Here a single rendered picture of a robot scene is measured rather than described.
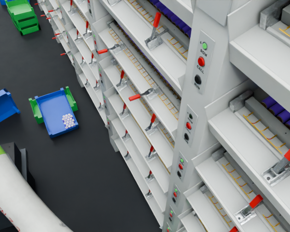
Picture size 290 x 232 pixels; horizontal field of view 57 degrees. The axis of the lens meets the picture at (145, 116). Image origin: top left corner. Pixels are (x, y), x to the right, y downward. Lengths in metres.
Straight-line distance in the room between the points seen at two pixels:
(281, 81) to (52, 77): 2.15
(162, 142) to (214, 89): 0.50
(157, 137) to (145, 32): 0.39
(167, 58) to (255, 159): 0.33
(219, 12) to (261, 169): 0.28
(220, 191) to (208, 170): 0.06
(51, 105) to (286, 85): 1.80
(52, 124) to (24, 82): 0.59
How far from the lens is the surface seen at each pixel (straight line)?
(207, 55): 0.49
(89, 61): 1.63
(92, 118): 2.00
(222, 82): 0.51
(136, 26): 0.81
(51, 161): 1.85
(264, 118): 0.54
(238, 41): 0.44
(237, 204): 0.69
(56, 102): 2.04
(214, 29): 0.47
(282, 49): 0.43
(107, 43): 1.10
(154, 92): 0.84
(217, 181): 0.70
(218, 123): 0.56
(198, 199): 0.88
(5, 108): 2.23
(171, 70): 0.66
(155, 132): 0.99
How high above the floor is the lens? 1.50
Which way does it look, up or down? 49 degrees down
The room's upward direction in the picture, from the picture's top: straight up
